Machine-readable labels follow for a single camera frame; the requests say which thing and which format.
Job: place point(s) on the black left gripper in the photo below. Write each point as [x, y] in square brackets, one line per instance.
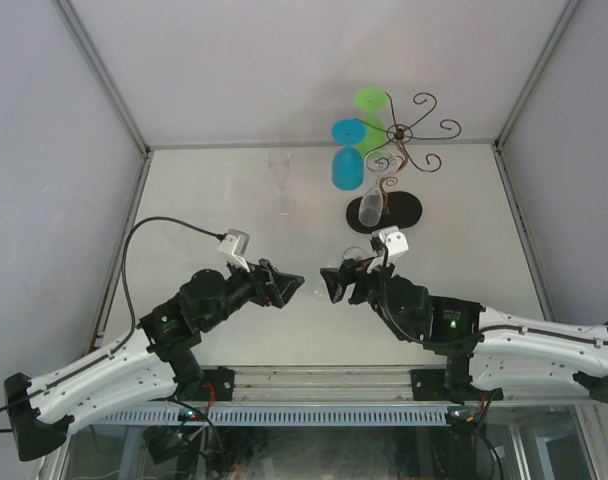
[265, 294]

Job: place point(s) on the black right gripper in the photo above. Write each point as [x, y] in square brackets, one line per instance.
[351, 271]

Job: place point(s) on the clear wine glass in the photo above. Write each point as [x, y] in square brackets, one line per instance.
[332, 261]

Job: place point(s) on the metal wine glass rack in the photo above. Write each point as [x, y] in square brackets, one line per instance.
[404, 209]

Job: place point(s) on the blue plastic wine glass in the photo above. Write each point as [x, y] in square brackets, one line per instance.
[347, 172]

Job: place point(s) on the clear flute glass front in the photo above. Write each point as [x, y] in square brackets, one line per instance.
[383, 166]

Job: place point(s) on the green plastic wine glass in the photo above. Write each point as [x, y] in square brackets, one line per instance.
[371, 100]

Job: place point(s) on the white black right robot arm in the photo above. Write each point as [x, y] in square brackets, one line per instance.
[485, 349]

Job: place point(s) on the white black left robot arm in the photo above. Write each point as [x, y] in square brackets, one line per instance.
[154, 361]

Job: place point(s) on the clear tall champagne flute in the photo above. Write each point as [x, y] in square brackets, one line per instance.
[279, 165]

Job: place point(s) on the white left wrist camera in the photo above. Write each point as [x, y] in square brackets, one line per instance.
[232, 247]

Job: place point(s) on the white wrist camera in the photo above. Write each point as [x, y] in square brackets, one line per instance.
[232, 247]
[388, 245]

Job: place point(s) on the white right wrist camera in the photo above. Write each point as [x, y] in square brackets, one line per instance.
[388, 245]

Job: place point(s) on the aluminium mounting rail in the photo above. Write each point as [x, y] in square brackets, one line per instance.
[324, 385]

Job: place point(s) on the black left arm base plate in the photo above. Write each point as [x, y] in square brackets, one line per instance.
[216, 384]

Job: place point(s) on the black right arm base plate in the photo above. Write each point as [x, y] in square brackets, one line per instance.
[442, 384]

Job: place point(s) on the blue slotted cable duct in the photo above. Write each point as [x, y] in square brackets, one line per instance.
[281, 416]

